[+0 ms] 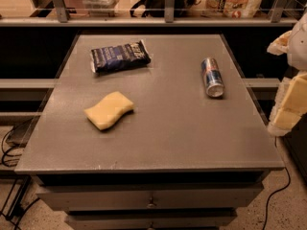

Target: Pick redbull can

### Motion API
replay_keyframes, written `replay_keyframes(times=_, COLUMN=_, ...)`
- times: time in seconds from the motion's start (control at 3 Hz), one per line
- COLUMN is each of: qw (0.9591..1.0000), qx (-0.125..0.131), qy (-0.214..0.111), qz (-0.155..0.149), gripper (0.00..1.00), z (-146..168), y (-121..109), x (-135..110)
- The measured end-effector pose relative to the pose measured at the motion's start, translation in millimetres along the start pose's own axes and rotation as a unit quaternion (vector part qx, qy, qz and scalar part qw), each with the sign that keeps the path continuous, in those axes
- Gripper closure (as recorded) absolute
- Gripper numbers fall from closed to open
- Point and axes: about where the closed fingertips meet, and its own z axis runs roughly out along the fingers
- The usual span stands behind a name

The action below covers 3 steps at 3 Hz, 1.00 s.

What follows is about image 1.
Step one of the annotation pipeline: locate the black backpack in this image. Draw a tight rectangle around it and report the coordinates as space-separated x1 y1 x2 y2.
130 0 201 17

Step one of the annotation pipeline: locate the printed shopping bag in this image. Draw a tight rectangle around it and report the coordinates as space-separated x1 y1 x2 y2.
202 0 262 18

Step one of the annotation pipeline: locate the grey drawer cabinet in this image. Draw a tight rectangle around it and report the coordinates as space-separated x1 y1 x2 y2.
16 34 283 216

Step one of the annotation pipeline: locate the yellow sponge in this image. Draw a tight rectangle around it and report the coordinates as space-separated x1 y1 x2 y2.
84 91 134 130

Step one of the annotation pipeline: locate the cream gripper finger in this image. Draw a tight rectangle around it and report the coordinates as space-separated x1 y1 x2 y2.
267 31 291 56
268 72 307 136

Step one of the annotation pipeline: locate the grey metal railing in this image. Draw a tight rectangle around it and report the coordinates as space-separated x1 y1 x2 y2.
0 0 306 27

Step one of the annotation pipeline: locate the grey drawer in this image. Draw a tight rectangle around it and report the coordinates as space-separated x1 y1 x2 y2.
36 183 263 212
65 210 237 230

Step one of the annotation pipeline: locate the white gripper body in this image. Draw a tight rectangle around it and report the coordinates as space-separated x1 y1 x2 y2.
287 13 307 71

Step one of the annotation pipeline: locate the upper grey drawer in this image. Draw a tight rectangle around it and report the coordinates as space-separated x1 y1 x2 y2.
36 183 263 212

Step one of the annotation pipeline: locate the dark blue snack bag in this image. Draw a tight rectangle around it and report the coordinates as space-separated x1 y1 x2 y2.
90 40 151 73

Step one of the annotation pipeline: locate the black cable right floor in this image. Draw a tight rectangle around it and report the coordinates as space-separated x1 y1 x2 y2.
261 137 292 230

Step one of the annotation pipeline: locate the black cables left floor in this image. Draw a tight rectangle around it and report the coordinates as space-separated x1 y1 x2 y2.
0 118 41 230

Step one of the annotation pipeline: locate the lower grey drawer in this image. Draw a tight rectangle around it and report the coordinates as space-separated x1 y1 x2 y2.
65 210 237 230

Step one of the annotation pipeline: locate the red bull can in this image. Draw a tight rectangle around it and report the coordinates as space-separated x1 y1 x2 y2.
201 57 224 98

